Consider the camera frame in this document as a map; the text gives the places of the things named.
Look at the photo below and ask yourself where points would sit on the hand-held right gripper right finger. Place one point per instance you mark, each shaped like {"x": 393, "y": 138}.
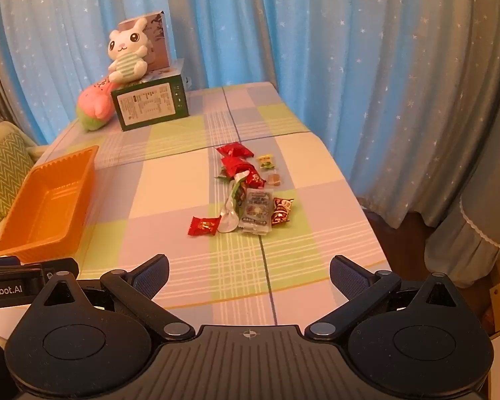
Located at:
{"x": 350, "y": 278}

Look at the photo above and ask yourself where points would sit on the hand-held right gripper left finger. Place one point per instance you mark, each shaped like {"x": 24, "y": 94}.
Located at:
{"x": 150, "y": 277}

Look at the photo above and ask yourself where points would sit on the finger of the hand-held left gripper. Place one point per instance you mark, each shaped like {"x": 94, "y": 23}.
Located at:
{"x": 46, "y": 266}

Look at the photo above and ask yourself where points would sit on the orange plastic tray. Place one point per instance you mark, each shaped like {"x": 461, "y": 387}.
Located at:
{"x": 37, "y": 204}

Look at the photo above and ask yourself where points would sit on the red brown snack packet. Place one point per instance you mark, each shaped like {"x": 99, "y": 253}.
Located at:
{"x": 281, "y": 211}

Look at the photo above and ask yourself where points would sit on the green white candy wrapper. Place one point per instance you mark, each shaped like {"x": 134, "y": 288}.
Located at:
{"x": 228, "y": 221}

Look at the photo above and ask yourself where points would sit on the clear brown candy packet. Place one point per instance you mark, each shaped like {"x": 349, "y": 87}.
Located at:
{"x": 274, "y": 180}

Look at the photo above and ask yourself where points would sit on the yellow green candy packet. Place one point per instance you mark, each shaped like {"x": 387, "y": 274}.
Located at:
{"x": 266, "y": 161}

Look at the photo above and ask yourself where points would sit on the checked tablecloth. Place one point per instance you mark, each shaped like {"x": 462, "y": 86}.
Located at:
{"x": 150, "y": 200}

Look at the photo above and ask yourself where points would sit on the green zigzag cushion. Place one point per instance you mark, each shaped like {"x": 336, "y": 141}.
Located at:
{"x": 4, "y": 171}

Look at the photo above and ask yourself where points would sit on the silver snack packet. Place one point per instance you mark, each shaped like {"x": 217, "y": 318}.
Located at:
{"x": 256, "y": 210}

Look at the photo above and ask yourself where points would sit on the grey lace-trimmed cloth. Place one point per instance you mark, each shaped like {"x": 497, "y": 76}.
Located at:
{"x": 475, "y": 237}

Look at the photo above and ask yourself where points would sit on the pink green plush toy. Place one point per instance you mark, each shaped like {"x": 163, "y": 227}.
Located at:
{"x": 93, "y": 106}

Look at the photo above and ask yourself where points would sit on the green cardboard box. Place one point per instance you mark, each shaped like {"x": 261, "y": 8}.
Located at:
{"x": 150, "y": 104}

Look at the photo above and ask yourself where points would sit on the brown white cardboard box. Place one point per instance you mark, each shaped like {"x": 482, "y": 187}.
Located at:
{"x": 158, "y": 46}

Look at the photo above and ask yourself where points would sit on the white bunny plush toy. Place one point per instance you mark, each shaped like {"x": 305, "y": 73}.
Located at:
{"x": 127, "y": 46}

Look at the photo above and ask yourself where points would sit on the blue star curtain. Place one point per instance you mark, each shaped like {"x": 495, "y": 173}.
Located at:
{"x": 316, "y": 29}

